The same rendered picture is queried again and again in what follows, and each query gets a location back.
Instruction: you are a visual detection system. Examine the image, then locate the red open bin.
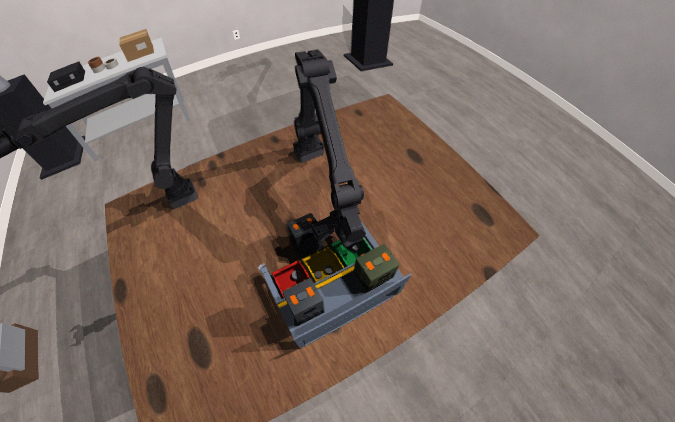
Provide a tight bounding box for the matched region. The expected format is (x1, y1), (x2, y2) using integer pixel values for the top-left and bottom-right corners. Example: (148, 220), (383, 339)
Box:
(272, 260), (310, 297)

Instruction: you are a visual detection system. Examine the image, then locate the yellow thin bar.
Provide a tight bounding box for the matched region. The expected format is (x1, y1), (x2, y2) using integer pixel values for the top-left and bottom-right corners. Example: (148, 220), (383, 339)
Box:
(277, 266), (355, 308)

